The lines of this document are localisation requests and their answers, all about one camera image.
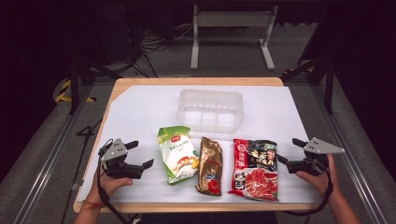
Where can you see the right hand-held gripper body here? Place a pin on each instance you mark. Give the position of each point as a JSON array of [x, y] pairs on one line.
[[317, 149]]

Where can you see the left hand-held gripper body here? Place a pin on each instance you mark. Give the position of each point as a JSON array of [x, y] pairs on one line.
[[115, 155]]

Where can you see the red and black packet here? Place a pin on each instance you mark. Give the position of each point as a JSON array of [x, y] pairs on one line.
[[255, 171]]

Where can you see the green and white packet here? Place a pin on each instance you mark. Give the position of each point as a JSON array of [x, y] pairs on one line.
[[177, 155]]

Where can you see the gold foil packet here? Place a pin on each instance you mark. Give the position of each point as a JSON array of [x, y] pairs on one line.
[[210, 168]]

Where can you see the clear plastic container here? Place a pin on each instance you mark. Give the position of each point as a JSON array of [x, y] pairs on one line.
[[210, 110]]

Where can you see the person's left hand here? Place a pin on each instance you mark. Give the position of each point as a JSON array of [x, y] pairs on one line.
[[107, 188]]

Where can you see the person's right hand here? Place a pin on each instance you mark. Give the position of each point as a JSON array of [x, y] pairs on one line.
[[325, 183]]

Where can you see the white paper sheet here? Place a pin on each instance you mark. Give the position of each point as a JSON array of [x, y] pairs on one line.
[[140, 118]]

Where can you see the black metal stand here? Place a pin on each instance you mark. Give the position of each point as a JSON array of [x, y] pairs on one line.
[[74, 84], [328, 84]]

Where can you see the aluminium floor rail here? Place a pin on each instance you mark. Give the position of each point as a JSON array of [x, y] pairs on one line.
[[351, 161], [53, 155]]

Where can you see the white metal stand frame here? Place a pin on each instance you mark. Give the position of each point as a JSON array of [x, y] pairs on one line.
[[233, 19]]

